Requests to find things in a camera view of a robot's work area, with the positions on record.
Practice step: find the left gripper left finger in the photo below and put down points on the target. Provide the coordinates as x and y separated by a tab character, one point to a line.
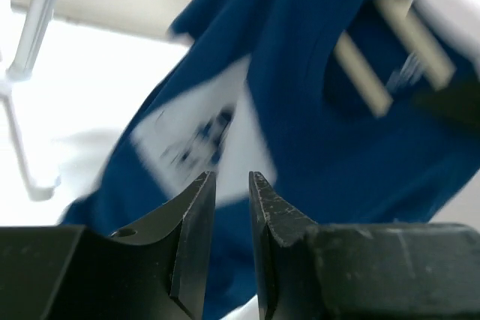
153	268

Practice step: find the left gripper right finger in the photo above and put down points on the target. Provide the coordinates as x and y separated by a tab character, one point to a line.
305	270

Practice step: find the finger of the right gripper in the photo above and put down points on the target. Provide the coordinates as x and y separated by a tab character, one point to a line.
456	105

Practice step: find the cream plastic clothes hanger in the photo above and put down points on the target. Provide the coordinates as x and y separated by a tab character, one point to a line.
386	54

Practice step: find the blue Mickey Mouse t-shirt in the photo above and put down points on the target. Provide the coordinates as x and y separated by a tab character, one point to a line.
249	95

